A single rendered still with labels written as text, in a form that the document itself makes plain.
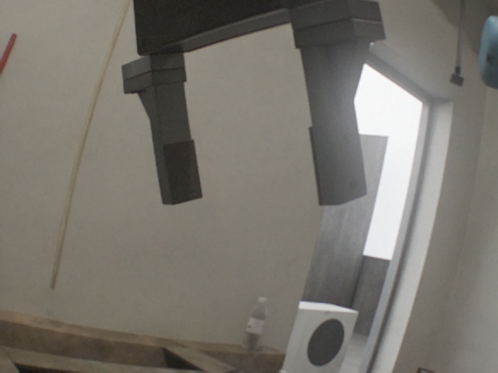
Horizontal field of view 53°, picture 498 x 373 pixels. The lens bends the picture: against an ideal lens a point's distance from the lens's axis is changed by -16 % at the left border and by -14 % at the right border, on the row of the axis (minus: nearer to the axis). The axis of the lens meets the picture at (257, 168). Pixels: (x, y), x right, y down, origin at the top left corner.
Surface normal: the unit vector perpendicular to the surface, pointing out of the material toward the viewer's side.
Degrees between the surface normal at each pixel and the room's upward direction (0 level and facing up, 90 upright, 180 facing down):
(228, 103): 90
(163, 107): 83
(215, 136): 90
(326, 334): 90
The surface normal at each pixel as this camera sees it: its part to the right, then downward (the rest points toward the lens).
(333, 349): 0.65, 0.07
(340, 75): -0.69, 0.16
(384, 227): -0.73, -0.25
